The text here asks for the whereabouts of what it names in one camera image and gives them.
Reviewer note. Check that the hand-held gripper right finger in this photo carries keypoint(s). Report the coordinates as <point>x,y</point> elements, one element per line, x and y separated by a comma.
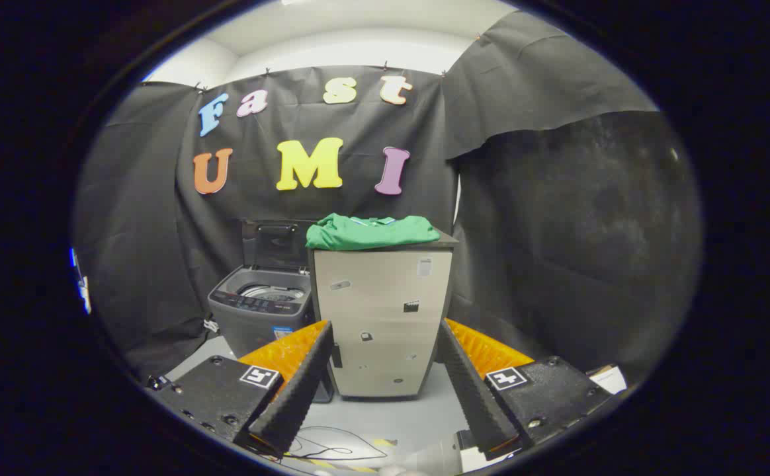
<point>471,396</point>

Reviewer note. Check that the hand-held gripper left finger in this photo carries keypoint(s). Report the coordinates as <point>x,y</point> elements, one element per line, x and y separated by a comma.
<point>299,396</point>

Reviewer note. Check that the grey washing machine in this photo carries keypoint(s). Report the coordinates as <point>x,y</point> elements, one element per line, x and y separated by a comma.
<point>253,330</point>

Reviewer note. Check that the green polo shirt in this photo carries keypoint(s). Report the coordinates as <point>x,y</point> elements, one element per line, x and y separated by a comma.
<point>365,235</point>

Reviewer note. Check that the beige cabinet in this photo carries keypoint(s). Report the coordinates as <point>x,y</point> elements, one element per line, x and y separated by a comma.
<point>385,317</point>

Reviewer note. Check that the white paper sheet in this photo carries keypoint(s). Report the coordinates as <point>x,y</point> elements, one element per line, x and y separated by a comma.
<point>608,380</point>

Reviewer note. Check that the black backdrop cloth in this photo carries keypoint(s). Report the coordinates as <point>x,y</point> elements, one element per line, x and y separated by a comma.
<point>259,172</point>

